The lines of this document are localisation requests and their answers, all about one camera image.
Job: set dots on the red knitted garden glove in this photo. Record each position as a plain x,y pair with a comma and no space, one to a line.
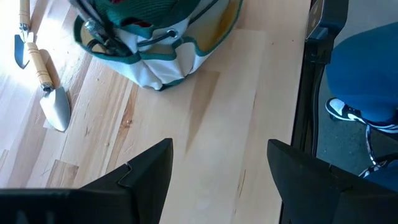
141,23

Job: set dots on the black aluminium table frame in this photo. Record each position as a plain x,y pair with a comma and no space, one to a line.
306,93

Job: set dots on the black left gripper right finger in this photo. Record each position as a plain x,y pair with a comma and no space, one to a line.
311,193

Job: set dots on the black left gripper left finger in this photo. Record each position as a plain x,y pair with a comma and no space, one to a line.
140,186

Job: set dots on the person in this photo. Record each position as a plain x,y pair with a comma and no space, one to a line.
363,74

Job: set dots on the beige gardening bag green trim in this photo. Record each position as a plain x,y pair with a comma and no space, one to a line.
161,68

